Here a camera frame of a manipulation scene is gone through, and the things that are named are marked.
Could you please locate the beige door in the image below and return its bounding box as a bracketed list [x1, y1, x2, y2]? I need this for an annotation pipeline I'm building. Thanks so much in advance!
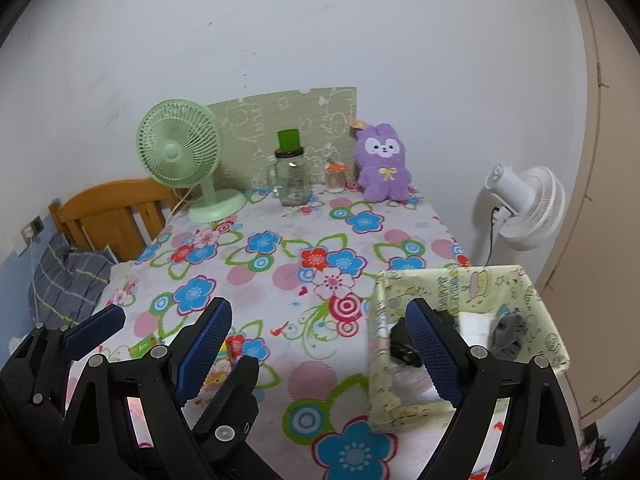
[532, 0, 640, 426]

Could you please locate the floral tablecloth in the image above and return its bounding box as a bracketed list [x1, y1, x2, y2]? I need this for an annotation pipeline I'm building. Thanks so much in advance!
[97, 182, 501, 480]

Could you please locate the white fan cable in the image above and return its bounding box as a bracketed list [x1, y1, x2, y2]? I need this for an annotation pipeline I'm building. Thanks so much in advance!
[169, 186, 195, 220]

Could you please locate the yellow printed storage box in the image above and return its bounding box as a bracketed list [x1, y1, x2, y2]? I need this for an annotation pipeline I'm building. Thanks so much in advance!
[367, 264, 571, 433]

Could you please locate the grey sock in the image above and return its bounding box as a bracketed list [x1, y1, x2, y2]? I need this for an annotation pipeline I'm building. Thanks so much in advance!
[490, 305, 528, 361]

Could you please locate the green desk fan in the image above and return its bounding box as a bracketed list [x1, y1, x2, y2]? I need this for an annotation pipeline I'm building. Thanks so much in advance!
[137, 99, 247, 223]

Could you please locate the white standing fan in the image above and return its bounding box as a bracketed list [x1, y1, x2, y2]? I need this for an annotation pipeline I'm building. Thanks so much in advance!
[485, 163, 566, 252]

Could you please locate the wooden headboard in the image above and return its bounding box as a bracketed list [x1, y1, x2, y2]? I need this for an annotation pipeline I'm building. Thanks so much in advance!
[49, 178, 183, 263]

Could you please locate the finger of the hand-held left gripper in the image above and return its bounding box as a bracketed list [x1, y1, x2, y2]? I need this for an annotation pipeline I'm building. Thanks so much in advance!
[192, 355, 281, 480]
[30, 305, 127, 376]

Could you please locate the small glass jar orange lid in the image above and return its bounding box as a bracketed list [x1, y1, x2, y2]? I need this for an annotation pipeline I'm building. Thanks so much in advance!
[325, 159, 347, 190]

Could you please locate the black fan cable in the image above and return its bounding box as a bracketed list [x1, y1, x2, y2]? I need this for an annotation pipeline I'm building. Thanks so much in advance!
[486, 205, 501, 267]

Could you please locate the glass mug with green lid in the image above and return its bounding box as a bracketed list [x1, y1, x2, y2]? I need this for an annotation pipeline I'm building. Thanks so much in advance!
[266, 129, 310, 207]

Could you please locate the white liner paper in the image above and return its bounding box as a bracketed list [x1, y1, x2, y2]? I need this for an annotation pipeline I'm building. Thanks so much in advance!
[392, 366, 442, 404]

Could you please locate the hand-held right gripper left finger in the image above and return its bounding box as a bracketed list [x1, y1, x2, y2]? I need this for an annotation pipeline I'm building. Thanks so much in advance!
[60, 296, 234, 480]

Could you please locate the grey plaid bedding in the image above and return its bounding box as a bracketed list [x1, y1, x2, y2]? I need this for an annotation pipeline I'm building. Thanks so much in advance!
[32, 232, 118, 331]

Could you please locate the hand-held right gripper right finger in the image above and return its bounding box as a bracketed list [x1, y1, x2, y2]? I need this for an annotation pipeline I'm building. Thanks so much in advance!
[404, 297, 586, 480]

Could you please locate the purple plush bunny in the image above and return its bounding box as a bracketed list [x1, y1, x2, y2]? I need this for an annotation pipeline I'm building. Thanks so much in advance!
[348, 119, 412, 204]

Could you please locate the cartoon printed packet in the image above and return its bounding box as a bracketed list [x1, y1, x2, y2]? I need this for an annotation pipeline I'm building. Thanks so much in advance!
[200, 360, 238, 401]

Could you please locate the green printed board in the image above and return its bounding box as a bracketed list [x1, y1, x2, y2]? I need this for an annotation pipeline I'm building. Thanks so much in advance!
[205, 86, 358, 191]

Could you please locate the black cloth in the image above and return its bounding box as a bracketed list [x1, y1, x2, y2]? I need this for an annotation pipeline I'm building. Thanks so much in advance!
[389, 310, 458, 368]

